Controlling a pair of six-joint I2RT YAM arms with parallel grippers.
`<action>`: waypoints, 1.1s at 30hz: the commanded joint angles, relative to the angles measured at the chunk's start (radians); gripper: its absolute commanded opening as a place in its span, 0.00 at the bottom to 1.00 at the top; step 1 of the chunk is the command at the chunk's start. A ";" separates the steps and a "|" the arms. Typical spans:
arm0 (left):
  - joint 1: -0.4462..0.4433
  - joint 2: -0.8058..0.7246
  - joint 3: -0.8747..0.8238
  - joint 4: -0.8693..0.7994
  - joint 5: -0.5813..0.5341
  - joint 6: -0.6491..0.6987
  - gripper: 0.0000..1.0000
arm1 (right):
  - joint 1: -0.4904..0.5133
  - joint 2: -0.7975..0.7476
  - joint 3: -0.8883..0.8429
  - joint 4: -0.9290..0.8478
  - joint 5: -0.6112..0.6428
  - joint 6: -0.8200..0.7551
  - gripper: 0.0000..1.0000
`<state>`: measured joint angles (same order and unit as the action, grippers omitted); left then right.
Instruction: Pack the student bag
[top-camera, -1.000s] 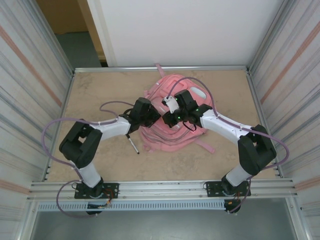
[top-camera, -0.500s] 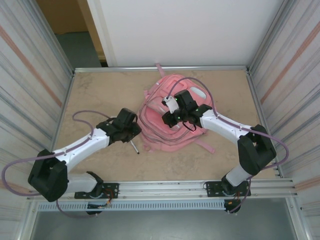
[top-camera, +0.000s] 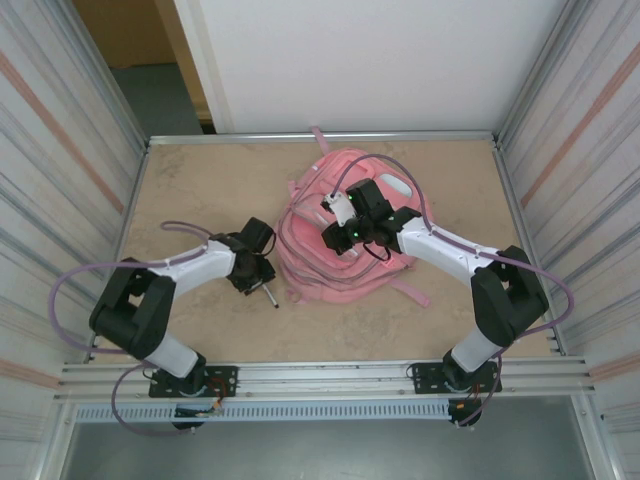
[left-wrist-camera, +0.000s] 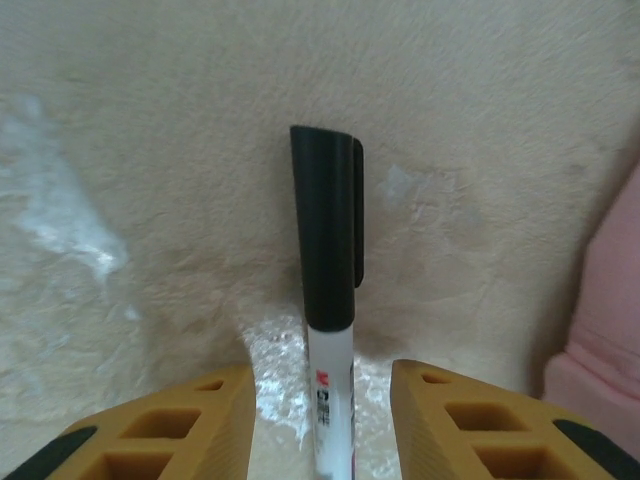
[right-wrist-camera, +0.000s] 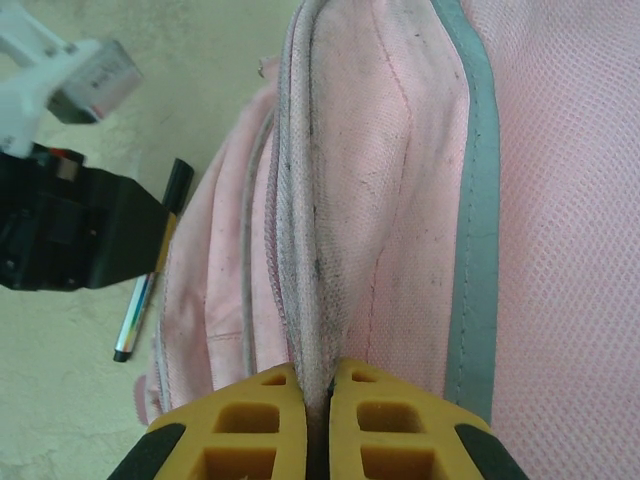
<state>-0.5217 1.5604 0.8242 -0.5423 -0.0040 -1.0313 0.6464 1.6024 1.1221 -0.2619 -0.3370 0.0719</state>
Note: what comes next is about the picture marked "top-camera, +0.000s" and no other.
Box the brown wooden door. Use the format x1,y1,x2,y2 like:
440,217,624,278
72,0,179,70

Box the small circuit board with wires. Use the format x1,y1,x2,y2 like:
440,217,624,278
173,397,225,419

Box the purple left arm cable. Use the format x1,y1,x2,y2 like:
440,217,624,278
51,221,217,437

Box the pink student backpack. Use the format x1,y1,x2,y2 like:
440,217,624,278
277,125,432,309

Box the aluminium table frame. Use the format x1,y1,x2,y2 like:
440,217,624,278
53,129,599,405

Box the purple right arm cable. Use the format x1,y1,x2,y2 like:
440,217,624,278
331,153,576,430

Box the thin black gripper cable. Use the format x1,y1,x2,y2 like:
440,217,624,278
362,240,392,262

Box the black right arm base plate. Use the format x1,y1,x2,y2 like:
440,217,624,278
409,359,503,397

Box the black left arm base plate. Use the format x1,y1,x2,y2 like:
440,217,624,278
148,364,240,400

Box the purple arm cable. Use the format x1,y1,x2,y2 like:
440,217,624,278
331,153,576,430
51,221,217,437

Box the white slotted cable duct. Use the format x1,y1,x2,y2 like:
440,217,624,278
73,402,452,422

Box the corrugated translucent side panel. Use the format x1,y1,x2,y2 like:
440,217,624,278
492,0,640,480
0,0,150,480

